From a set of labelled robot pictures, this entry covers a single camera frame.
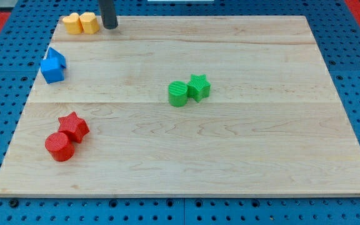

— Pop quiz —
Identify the blue cube block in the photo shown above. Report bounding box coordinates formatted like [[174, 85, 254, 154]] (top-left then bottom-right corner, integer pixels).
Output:
[[41, 57, 66, 84]]

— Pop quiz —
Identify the green cylinder block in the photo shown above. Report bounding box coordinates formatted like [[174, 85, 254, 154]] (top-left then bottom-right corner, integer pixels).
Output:
[[168, 81, 188, 107]]

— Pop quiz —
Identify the green star block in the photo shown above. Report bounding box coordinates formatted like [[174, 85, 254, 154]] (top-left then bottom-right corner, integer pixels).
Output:
[[187, 74, 211, 103]]

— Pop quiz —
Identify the wooden board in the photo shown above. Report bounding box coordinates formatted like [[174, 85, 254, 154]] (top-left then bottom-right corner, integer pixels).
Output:
[[0, 16, 360, 198]]

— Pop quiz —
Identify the red star block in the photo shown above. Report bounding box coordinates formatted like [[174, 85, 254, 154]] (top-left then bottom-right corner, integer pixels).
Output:
[[58, 111, 89, 143]]

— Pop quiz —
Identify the yellow pentagon block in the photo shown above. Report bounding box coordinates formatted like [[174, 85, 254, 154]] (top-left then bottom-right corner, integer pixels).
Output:
[[79, 12, 100, 34]]

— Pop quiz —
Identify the red cylinder block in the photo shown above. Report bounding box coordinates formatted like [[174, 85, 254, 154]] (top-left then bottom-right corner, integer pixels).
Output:
[[44, 132, 74, 162]]

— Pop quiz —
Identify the blue triangular block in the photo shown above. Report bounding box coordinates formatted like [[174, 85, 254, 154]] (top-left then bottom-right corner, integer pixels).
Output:
[[46, 47, 66, 69]]

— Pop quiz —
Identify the yellow heart block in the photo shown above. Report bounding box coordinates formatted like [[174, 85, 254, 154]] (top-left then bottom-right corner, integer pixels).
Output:
[[62, 12, 83, 34]]

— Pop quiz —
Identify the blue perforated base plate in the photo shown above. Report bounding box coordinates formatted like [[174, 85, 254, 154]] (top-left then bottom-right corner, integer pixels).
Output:
[[0, 0, 360, 224]]

